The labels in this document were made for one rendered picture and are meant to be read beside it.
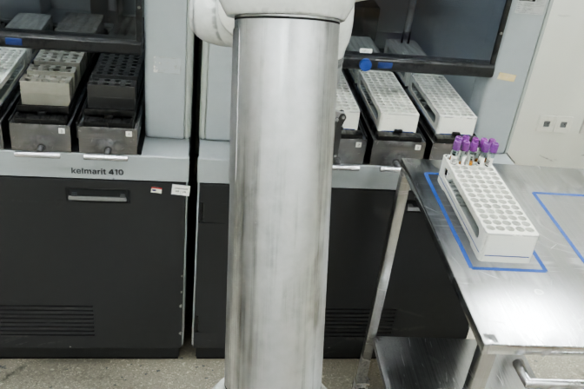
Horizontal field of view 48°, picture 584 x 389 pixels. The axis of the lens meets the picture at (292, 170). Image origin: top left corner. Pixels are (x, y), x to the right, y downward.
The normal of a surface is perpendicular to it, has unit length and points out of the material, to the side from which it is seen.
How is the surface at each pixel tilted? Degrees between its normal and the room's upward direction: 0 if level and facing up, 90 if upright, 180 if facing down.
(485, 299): 0
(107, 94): 90
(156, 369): 0
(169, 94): 90
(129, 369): 0
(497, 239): 90
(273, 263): 69
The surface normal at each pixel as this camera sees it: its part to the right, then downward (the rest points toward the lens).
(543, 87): 0.10, 0.50
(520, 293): 0.11, -0.87
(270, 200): -0.18, 0.14
